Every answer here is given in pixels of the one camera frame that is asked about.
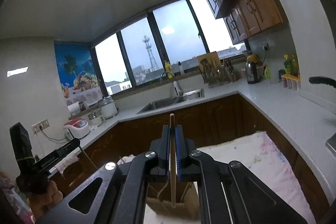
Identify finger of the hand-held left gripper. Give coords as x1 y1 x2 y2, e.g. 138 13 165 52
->
34 138 80 174

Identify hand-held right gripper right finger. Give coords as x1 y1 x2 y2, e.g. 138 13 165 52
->
175 125 310 224

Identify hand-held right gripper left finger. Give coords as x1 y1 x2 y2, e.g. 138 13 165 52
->
37 125 171 224

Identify wooden chopstick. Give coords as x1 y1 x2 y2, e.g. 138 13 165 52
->
169 114 176 208

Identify wooden utensil holder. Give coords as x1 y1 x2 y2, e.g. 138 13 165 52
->
146 179 201 222

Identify person's left hand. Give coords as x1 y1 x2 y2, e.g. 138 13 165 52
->
26 179 63 224

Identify white lace cloth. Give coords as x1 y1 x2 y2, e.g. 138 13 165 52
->
54 154 79 177

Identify white red rice cooker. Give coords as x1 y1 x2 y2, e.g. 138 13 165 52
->
64 119 91 139

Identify steel kitchen sink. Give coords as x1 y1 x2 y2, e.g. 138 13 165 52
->
136 88 205 115

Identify white box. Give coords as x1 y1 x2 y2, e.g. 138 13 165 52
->
68 102 80 117

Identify small glass-lid pot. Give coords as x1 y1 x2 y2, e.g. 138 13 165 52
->
88 109 105 127

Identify brown wooden base cabinets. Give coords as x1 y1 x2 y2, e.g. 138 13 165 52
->
52 93 328 214

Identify person's floral clothing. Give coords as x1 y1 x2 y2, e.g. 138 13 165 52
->
0 172 32 224

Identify chrome faucet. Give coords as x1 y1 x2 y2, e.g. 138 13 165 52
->
160 71 183 104

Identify tall white cooker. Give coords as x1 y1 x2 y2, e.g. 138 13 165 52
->
101 96 118 119

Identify white floral tablecloth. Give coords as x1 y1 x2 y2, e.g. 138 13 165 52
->
117 131 318 224

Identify kitchen utensil rack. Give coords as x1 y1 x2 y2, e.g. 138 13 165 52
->
198 57 229 88

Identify knife block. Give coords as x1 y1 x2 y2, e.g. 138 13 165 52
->
224 59 237 82

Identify lattice radio tower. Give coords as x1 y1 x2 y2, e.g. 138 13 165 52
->
142 30 159 72

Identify wooden cutting board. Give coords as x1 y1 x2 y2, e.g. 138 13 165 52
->
196 51 219 67

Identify grey kitchen countertop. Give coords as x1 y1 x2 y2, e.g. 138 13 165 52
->
34 74 336 188

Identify steel electric kettle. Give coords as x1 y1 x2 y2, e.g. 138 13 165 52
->
245 54 261 84

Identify kitchen window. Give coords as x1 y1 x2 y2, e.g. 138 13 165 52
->
93 0 247 96

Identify spice jar rack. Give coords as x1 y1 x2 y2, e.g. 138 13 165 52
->
281 74 301 92

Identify green yellow bottle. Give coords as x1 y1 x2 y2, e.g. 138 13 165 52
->
283 54 293 76

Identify gas stove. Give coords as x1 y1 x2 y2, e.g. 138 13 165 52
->
325 132 336 155

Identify black wok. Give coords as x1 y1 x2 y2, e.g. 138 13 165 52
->
309 76 336 88

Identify black power cable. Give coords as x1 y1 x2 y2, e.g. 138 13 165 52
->
39 130 69 141

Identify wall power outlet strip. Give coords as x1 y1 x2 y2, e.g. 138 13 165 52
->
31 119 50 134

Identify tropical fruit wall poster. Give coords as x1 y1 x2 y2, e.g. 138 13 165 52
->
54 42 103 106

